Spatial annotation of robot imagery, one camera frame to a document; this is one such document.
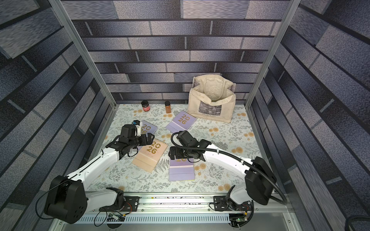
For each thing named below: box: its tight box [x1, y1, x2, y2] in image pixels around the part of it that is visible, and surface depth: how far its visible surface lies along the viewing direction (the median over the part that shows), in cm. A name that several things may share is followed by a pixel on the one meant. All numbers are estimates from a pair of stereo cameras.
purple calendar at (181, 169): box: [169, 157, 195, 182], surface depth 86 cm
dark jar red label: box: [141, 100, 151, 112], surface depth 115 cm
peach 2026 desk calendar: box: [132, 138, 169, 173], surface depth 92 cm
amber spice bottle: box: [164, 100, 172, 114], surface depth 112 cm
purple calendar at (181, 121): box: [165, 110, 198, 133], surface depth 111 cm
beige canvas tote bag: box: [187, 74, 237, 124], surface depth 103 cm
